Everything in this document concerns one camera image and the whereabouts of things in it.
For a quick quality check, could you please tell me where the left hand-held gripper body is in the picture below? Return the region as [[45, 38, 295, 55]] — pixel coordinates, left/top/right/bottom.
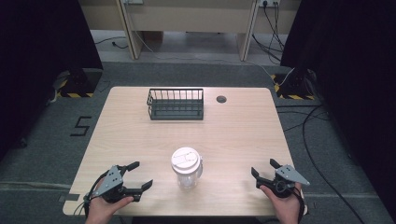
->
[[90, 165, 135, 204]]

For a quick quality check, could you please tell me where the grey tape piece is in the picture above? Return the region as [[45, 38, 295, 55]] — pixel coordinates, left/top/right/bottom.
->
[[58, 193, 81, 203]]

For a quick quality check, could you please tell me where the person's left hand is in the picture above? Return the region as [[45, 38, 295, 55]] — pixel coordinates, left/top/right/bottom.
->
[[84, 195, 134, 224]]

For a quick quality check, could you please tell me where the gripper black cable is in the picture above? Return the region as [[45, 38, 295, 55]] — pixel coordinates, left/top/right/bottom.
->
[[73, 172, 110, 218], [291, 186, 306, 224]]

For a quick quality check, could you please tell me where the black curtain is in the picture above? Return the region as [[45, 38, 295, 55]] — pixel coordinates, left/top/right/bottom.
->
[[279, 0, 396, 222], [0, 0, 105, 162]]

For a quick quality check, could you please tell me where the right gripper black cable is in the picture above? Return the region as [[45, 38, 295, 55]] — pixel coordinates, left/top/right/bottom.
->
[[291, 186, 306, 224]]

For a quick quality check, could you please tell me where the bundle of black cables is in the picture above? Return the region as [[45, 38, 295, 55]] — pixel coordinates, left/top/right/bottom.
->
[[251, 2, 286, 65]]

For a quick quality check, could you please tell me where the black stand base striped tape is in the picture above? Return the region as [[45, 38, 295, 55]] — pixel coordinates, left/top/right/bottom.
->
[[270, 68, 316, 101], [52, 67, 104, 99]]

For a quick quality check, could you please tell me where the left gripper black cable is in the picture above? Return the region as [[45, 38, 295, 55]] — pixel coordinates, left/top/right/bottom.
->
[[73, 172, 110, 218]]

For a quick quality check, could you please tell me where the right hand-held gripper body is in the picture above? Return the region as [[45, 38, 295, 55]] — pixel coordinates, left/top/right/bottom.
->
[[255, 163, 311, 199]]

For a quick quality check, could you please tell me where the clear cup with white lid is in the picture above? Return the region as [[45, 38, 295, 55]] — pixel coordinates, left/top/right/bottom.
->
[[170, 147, 204, 189]]

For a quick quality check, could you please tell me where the person's right hand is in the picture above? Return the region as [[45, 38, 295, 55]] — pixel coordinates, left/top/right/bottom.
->
[[260, 181, 305, 224]]

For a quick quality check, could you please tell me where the black wire basket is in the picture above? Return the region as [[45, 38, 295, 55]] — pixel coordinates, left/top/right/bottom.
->
[[146, 88, 205, 121]]

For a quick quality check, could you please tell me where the black floor cable with plug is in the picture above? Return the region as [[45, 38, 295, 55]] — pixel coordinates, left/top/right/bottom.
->
[[94, 35, 129, 50]]

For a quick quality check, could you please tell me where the long black floor cable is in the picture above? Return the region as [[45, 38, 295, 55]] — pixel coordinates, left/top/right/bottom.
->
[[275, 104, 366, 224]]

